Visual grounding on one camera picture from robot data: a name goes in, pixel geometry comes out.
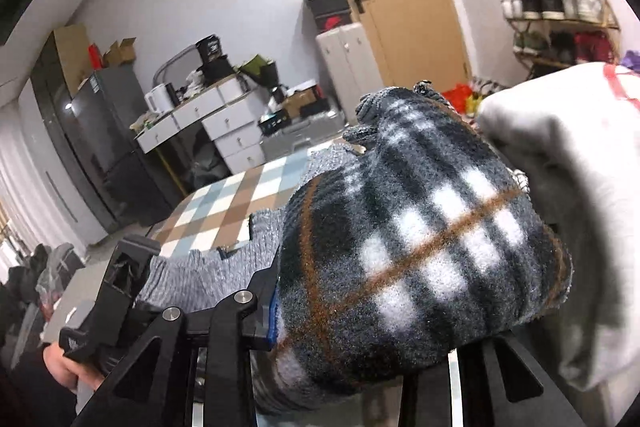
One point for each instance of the grey folded garment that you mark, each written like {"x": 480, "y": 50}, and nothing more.
{"x": 575, "y": 134}

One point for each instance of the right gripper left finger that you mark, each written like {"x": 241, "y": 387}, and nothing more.
{"x": 192, "y": 357}

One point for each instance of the wooden shoe rack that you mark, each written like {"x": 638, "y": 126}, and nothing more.
{"x": 551, "y": 35}

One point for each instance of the silver aluminium suitcase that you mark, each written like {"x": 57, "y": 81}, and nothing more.
{"x": 303, "y": 133}

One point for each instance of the black white plaid cardigan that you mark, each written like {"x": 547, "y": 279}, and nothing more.
{"x": 406, "y": 240}

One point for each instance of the white drawer desk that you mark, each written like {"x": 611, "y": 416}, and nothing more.
{"x": 228, "y": 114}

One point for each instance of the black red shoebox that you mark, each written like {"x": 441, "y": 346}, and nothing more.
{"x": 330, "y": 14}

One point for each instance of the dark grey refrigerator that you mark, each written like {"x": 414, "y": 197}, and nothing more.
{"x": 125, "y": 184}

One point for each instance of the orange plastic bag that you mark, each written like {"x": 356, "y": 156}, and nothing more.
{"x": 460, "y": 97}

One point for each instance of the open cardboard box on fridge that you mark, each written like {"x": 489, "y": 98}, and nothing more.
{"x": 120, "y": 52}

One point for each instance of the white electric kettle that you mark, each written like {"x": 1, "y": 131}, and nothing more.
{"x": 159, "y": 101}

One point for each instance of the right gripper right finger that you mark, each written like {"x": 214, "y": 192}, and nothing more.
{"x": 491, "y": 382}

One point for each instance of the person left hand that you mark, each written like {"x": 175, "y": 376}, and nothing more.
{"x": 68, "y": 373}

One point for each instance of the white upright suitcase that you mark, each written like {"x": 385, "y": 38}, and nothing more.
{"x": 351, "y": 64}

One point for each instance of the black bag under desk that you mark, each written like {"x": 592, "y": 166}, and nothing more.
{"x": 206, "y": 167}

